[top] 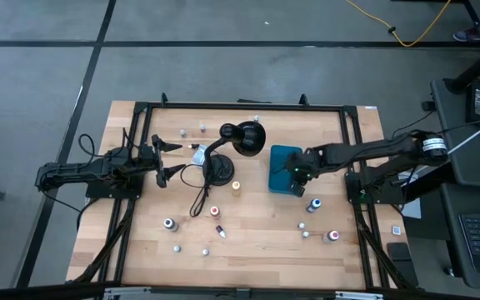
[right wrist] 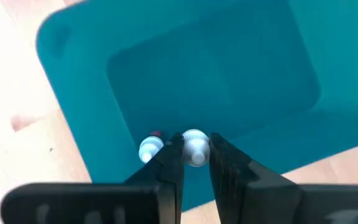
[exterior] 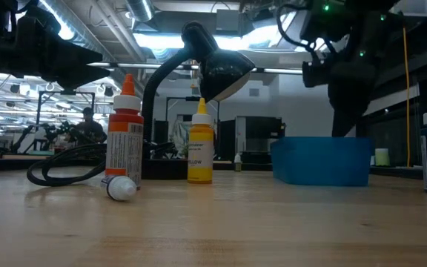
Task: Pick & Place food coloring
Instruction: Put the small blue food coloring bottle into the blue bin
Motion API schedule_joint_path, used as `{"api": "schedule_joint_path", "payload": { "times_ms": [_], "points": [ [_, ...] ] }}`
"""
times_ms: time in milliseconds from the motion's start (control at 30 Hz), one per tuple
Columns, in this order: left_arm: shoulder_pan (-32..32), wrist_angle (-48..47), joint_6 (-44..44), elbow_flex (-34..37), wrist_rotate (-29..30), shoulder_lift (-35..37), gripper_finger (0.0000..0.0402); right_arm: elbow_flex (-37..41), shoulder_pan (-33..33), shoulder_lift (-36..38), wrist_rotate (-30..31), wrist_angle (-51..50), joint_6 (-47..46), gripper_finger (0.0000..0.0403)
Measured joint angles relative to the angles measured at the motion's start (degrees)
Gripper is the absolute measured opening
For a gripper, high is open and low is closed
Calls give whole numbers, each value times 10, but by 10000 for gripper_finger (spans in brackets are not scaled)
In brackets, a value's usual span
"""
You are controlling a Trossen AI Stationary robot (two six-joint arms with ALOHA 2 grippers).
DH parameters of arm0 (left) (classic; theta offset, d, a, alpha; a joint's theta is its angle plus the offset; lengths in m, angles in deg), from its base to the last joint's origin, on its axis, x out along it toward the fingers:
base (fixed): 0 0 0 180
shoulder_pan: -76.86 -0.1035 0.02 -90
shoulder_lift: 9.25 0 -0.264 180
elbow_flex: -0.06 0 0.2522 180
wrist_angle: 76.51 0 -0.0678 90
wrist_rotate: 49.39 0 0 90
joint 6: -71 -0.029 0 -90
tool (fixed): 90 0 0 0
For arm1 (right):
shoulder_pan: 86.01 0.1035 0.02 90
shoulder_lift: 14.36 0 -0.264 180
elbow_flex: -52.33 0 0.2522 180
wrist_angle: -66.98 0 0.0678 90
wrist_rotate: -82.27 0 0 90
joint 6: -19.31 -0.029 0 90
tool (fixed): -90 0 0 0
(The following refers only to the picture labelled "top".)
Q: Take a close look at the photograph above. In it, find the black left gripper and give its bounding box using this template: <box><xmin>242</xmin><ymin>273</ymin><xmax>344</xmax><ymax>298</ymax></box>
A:
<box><xmin>139</xmin><ymin>133</ymin><xmax>188</xmax><ymax>189</ymax></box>

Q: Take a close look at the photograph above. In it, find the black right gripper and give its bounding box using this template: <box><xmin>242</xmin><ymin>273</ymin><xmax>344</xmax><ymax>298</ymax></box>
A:
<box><xmin>286</xmin><ymin>148</ymin><xmax>323</xmax><ymax>198</ymax></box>

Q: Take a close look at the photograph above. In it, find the large blue food coloring bottle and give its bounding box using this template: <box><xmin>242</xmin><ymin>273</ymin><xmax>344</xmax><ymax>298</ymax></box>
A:
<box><xmin>305</xmin><ymin>197</ymin><xmax>323</xmax><ymax>214</ymax></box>

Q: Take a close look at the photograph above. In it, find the teal plastic bin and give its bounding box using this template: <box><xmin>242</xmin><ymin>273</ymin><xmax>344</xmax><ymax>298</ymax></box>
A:
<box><xmin>267</xmin><ymin>144</ymin><xmax>304</xmax><ymax>195</ymax></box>

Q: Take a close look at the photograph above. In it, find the silver lamp tag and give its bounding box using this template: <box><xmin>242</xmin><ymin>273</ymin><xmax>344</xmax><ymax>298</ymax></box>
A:
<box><xmin>191</xmin><ymin>148</ymin><xmax>208</xmax><ymax>168</ymax></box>

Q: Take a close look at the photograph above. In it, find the black desk lamp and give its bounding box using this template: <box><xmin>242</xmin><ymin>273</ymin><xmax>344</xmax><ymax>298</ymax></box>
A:
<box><xmin>201</xmin><ymin>120</ymin><xmax>267</xmax><ymax>188</ymax></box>

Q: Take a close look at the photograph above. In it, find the white paper sheet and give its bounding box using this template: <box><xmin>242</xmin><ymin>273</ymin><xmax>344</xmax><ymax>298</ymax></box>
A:
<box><xmin>397</xmin><ymin>164</ymin><xmax>423</xmax><ymax>221</ymax></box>

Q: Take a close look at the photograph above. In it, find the black rig crossbar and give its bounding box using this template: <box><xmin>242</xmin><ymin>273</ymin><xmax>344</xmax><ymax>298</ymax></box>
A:
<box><xmin>0</xmin><ymin>282</ymin><xmax>480</xmax><ymax>300</ymax></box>

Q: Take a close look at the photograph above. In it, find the black smartphone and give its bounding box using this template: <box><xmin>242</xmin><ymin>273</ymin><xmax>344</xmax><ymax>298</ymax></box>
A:
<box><xmin>387</xmin><ymin>242</ymin><xmax>419</xmax><ymax>288</ymax></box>

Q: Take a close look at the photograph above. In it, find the black desk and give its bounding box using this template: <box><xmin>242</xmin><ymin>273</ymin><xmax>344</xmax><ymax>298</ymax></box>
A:
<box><xmin>430</xmin><ymin>77</ymin><xmax>480</xmax><ymax>189</ymax></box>
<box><xmin>439</xmin><ymin>182</ymin><xmax>480</xmax><ymax>293</ymax></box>

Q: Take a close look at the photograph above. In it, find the white rod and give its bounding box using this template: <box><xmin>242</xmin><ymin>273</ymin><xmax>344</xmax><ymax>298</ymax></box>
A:
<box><xmin>447</xmin><ymin>112</ymin><xmax>480</xmax><ymax>156</ymax></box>

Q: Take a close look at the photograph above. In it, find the black stand beam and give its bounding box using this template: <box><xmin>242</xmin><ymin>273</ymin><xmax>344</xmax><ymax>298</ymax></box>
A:
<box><xmin>446</xmin><ymin>0</ymin><xmax>480</xmax><ymax>95</ymax></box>

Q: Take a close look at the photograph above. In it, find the person's foot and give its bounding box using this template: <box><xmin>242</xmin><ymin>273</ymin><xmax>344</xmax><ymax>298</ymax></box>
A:
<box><xmin>452</xmin><ymin>27</ymin><xmax>480</xmax><ymax>43</ymax></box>

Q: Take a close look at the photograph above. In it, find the black lamp cable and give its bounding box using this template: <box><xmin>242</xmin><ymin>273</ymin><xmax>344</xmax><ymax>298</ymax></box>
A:
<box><xmin>180</xmin><ymin>143</ymin><xmax>216</xmax><ymax>218</ymax></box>

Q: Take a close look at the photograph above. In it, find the black aluminium table frame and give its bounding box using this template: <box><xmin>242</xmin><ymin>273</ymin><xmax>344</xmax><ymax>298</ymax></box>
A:
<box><xmin>67</xmin><ymin>92</ymin><xmax>418</xmax><ymax>291</ymax></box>

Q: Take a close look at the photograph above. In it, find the yellow extension cable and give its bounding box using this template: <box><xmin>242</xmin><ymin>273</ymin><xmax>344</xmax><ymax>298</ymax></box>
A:
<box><xmin>346</xmin><ymin>0</ymin><xmax>453</xmax><ymax>48</ymax></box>

